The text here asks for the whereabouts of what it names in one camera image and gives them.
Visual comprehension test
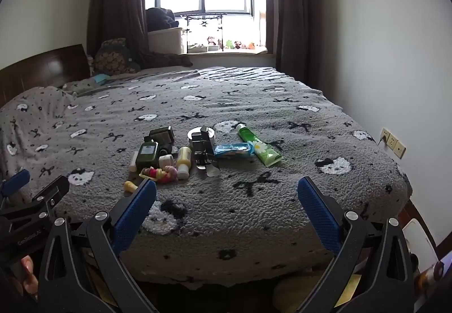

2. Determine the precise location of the white small jar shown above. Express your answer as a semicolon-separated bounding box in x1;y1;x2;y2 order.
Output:
158;154;175;169

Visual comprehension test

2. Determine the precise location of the dark wooden headboard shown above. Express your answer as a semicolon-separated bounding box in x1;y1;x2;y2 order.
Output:
0;44;90;107

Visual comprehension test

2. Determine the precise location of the colourful toy figure packet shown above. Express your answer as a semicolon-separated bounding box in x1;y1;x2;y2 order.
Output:
140;166;178;184

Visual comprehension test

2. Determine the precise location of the small yellow toy piece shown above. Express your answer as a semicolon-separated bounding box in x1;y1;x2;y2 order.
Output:
123;180;138;194

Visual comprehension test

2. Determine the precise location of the grey patterned fleece bedspread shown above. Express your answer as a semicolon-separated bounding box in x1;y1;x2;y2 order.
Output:
1;67;412;285

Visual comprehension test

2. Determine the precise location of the black clothes pile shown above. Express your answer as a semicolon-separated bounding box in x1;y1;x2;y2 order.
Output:
145;7;179;32

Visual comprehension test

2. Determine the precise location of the dark curtain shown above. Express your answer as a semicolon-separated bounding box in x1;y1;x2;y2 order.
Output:
86;0;149;66
266;0;314;83

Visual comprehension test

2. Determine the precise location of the yellow small bottle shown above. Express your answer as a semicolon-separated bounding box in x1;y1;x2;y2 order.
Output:
176;147;192;180

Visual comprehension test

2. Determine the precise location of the right dark curtain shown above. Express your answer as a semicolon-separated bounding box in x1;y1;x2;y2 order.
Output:
266;0;314;83

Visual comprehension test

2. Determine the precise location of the round silver tin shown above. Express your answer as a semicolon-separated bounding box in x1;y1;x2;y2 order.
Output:
187;127;215;146

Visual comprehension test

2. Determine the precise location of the green daisy lotion tube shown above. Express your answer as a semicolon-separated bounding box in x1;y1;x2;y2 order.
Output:
237;123;283;167

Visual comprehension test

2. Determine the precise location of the left dark curtain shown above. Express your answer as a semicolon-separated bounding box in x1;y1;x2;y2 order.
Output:
86;0;149;66

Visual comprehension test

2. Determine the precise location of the black drying rack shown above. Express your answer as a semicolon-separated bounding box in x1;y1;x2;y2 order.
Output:
184;14;225;54

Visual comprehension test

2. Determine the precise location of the dark green glass bottle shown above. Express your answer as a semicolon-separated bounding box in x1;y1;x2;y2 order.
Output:
136;141;158;172

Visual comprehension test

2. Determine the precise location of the blue wet wipes packet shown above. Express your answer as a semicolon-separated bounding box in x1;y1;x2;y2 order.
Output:
214;142;254;158

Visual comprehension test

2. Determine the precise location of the white storage box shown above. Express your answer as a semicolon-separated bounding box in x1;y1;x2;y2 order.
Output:
148;27;185;55

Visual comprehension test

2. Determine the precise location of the dark patterned pillow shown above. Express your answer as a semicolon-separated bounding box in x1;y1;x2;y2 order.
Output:
93;38;141;76

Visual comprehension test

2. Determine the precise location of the person's hand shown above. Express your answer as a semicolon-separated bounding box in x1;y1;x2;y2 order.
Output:
11;256;38;299

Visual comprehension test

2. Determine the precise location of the wall power socket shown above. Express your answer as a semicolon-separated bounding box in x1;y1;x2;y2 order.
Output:
379;128;407;159

